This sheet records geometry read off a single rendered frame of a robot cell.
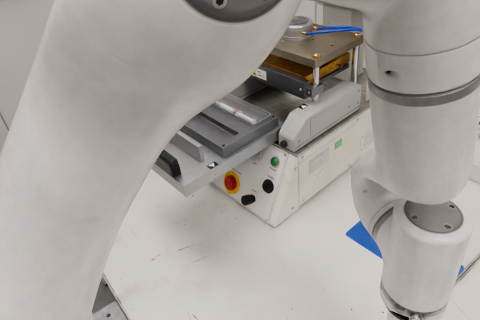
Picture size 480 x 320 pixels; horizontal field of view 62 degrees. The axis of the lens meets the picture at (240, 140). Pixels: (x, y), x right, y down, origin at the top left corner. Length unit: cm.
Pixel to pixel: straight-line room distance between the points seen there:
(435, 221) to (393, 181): 10
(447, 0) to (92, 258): 30
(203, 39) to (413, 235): 37
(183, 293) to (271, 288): 18
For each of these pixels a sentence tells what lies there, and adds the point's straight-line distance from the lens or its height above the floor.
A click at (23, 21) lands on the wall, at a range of 231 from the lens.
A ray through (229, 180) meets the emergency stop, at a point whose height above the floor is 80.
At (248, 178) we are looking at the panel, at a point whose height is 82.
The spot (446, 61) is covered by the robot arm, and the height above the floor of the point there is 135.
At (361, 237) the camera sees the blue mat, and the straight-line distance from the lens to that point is 99.
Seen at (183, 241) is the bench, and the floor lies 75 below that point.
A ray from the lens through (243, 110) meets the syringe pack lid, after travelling 94.
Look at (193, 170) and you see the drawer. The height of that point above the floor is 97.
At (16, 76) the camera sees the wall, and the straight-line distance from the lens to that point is 237.
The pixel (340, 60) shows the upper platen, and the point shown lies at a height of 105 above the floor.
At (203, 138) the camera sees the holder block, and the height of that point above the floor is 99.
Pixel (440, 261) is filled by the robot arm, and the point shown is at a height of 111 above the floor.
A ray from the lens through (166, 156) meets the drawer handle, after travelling 82.
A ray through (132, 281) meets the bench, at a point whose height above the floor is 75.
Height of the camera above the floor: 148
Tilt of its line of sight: 35 degrees down
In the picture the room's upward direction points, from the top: 7 degrees counter-clockwise
